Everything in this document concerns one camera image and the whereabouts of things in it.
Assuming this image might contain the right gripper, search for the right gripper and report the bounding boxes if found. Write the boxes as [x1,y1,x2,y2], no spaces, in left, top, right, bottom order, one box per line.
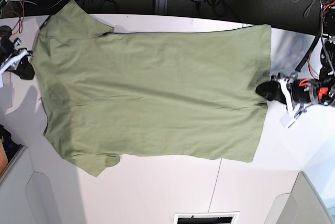
[1,38,35,80]

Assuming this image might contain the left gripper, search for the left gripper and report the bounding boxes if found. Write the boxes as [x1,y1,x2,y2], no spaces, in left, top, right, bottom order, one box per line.
[255,73,318,114]

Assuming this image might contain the green t-shirt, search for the green t-shirt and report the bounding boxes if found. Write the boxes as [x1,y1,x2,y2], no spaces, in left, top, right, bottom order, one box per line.
[32,1,271,176]

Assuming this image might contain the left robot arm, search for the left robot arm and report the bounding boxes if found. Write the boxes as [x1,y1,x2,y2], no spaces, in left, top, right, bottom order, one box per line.
[256,0,334,118]

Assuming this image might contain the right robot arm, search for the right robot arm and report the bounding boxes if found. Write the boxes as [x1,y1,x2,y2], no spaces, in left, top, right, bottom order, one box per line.
[1,0,35,80]

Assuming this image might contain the white table vent grille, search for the white table vent grille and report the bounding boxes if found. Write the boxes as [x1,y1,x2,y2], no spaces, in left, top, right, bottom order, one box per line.
[173,211,240,224]

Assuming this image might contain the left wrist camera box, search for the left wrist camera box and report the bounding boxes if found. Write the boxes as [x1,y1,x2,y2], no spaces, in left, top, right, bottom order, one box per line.
[280,115,296,129]

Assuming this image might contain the metal table leg post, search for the metal table leg post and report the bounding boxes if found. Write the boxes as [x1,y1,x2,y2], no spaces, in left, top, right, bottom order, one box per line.
[155,0,168,15]

